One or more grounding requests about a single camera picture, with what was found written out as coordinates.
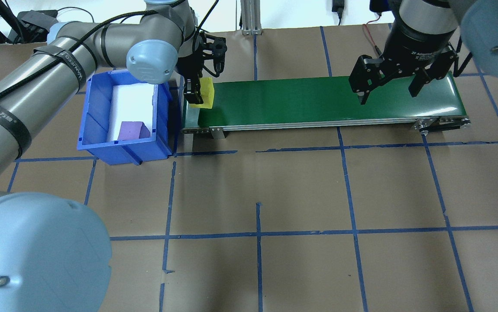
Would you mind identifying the yellow foam block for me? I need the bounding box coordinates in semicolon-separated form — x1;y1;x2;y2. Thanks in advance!
188;78;215;109

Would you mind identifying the purple foam block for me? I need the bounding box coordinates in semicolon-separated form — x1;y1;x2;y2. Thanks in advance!
117;121;152;141

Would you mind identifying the white foam pad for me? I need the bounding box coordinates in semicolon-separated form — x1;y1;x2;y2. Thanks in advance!
106;83;155;143

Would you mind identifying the green belt conveyor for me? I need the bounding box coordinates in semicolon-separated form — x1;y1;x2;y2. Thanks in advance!
181;71;472;140

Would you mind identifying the blue plastic storage bin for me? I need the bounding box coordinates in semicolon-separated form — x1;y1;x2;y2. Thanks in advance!
77;69;176;166

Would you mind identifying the black desk device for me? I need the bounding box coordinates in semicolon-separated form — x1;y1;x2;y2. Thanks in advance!
15;10;59;44

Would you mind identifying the black stand rod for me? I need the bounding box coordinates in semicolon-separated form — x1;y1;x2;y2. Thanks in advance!
0;0;22;43

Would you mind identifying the red black conveyor wire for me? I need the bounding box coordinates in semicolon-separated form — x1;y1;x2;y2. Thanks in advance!
363;12;383;56

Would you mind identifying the aluminium profile post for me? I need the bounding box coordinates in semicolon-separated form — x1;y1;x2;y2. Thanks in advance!
240;0;262;36

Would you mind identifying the black cable plug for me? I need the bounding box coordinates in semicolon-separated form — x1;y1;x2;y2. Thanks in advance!
331;0;346;26

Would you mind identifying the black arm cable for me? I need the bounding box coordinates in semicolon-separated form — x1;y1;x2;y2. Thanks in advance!
0;0;189;115

